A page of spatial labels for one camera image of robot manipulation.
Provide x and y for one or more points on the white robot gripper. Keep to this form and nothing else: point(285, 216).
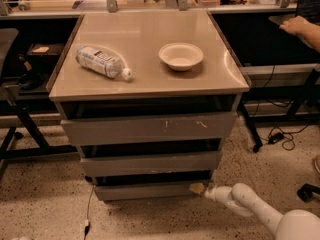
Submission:
point(211, 193)

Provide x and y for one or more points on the grey bottom drawer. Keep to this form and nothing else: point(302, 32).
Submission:
point(142, 186)

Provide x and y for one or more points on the grey drawer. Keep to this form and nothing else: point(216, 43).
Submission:
point(152, 158)
point(149, 120)
point(142, 186)

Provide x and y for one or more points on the person's forearm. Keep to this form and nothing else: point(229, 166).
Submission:
point(311, 34)

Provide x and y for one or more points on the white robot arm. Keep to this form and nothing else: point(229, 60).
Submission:
point(241, 199)

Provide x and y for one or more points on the grey middle drawer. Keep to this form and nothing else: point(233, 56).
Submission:
point(152, 158)

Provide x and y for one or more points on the grey top drawer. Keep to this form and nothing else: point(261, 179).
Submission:
point(149, 120)

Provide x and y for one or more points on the grey drawer cabinet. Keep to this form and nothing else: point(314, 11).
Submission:
point(137, 38)

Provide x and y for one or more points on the person's hand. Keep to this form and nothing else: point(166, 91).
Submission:
point(294, 26)

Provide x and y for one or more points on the black table leg right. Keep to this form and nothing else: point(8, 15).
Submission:
point(251, 127)

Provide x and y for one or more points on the black power adapter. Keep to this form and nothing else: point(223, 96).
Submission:
point(276, 138)

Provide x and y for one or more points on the black chair wheel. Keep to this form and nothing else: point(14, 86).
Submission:
point(305, 193)

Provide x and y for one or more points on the white paper bowl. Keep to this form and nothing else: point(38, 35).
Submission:
point(180, 56)

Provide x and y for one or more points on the plastic water bottle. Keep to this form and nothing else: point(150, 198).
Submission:
point(108, 64)

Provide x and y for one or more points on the black box on shelf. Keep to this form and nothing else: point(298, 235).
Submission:
point(43, 57)

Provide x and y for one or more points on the black laptop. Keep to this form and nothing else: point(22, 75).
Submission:
point(309, 9)

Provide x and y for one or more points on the black table frame left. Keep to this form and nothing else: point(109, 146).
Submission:
point(20, 110)

